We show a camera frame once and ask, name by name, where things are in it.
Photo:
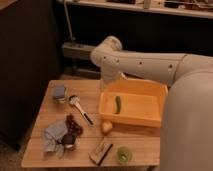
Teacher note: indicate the metal pole stand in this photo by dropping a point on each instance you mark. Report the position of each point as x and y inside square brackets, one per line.
[72, 38]

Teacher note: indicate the yellow plastic bin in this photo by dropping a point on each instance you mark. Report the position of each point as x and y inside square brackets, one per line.
[142, 102]

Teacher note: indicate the green cup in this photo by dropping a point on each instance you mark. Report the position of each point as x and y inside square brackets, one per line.
[123, 155]

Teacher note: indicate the yellow potato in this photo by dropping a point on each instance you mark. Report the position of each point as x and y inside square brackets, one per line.
[106, 127]

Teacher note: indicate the dark avocado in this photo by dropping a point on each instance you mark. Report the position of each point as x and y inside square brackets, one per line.
[68, 141]

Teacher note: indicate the long grey case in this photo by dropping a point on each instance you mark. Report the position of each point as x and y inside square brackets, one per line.
[77, 51]

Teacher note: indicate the brown grape bunch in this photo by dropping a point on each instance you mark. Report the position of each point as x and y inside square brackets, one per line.
[72, 126]

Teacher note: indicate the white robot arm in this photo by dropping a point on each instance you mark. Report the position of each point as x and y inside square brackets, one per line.
[171, 91]

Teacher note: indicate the grey crumpled cloth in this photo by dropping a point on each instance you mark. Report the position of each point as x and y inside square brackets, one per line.
[52, 137]

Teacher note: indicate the wooden block brush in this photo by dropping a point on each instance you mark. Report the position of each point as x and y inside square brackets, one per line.
[100, 152]

